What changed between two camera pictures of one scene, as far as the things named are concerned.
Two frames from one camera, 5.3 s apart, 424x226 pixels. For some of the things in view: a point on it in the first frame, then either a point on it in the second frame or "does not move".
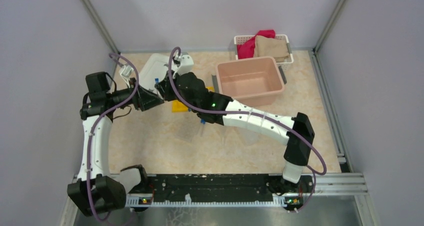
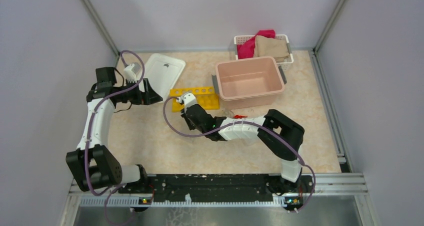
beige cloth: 265,47 does not move
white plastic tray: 156,67 does not move
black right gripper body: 168,93 -> 190,124
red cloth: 246,50 does not move
